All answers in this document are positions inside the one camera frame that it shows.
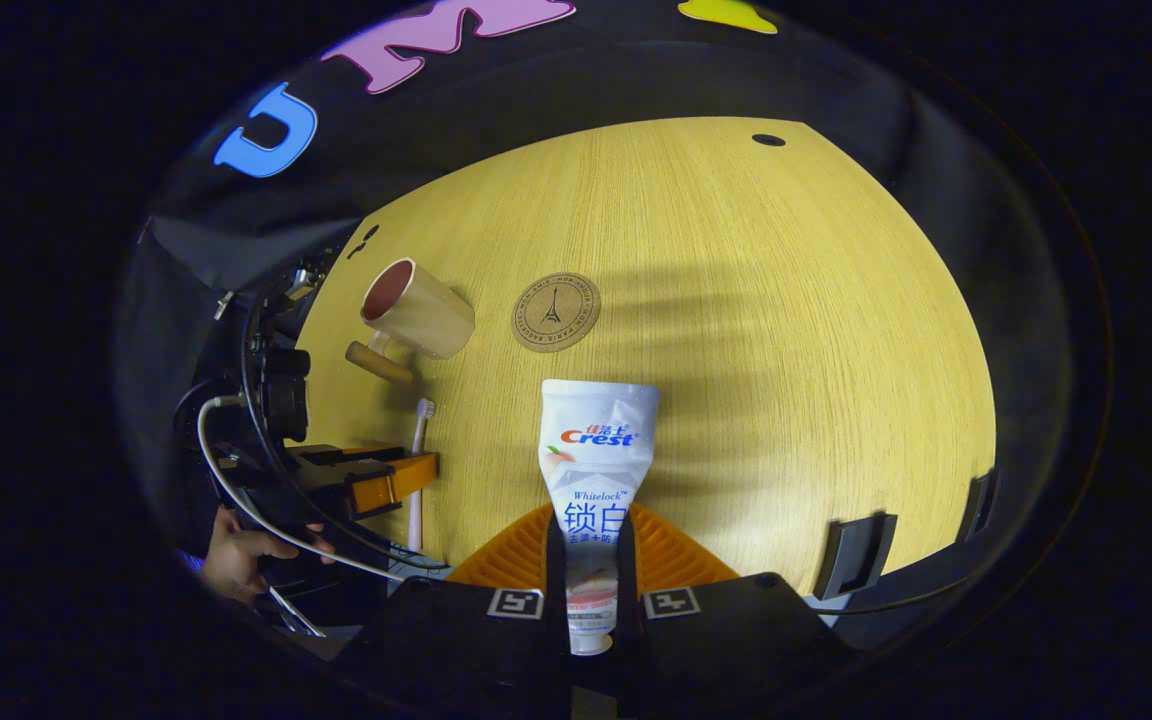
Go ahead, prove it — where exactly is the wooden desktop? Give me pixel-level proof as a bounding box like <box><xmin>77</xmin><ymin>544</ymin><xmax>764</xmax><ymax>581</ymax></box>
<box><xmin>291</xmin><ymin>117</ymin><xmax>997</xmax><ymax>601</ymax></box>

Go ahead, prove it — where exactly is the black table clamp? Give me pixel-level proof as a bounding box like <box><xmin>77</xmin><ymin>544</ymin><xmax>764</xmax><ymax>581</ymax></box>
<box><xmin>814</xmin><ymin>512</ymin><xmax>899</xmax><ymax>601</ymax></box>
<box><xmin>956</xmin><ymin>468</ymin><xmax>999</xmax><ymax>546</ymax></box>

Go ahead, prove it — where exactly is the round cork coaster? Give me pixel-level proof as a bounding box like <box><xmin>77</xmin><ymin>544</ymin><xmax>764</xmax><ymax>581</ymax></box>
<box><xmin>511</xmin><ymin>272</ymin><xmax>602</xmax><ymax>353</ymax></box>

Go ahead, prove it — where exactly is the white cable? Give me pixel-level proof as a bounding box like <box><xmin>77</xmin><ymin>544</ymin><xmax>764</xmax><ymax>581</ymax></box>
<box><xmin>196</xmin><ymin>394</ymin><xmax>407</xmax><ymax>583</ymax></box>

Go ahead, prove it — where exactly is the black backdrop cloth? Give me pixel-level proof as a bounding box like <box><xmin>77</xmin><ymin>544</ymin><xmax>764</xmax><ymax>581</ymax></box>
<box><xmin>116</xmin><ymin>0</ymin><xmax>1087</xmax><ymax>641</ymax></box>

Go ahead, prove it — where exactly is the white toothbrush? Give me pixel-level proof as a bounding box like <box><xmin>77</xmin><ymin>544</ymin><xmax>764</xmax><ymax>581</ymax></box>
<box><xmin>406</xmin><ymin>398</ymin><xmax>437</xmax><ymax>553</ymax></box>

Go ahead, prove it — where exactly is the white toothpaste tube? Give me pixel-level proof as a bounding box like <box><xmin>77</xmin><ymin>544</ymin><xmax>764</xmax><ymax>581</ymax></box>
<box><xmin>538</xmin><ymin>378</ymin><xmax>661</xmax><ymax>656</ymax></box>

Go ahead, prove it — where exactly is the beige cup with wooden handle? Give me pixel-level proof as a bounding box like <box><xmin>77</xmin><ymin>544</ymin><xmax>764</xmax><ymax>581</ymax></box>
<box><xmin>344</xmin><ymin>258</ymin><xmax>477</xmax><ymax>387</ymax></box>

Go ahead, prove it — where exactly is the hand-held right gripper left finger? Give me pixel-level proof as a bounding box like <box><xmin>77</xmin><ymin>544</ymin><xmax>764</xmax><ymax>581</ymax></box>
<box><xmin>351</xmin><ymin>503</ymin><xmax>571</xmax><ymax>720</ymax></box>

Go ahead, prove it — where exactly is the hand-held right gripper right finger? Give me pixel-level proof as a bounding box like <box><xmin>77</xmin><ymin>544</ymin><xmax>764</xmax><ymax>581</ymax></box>
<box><xmin>616</xmin><ymin>503</ymin><xmax>857</xmax><ymax>720</ymax></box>

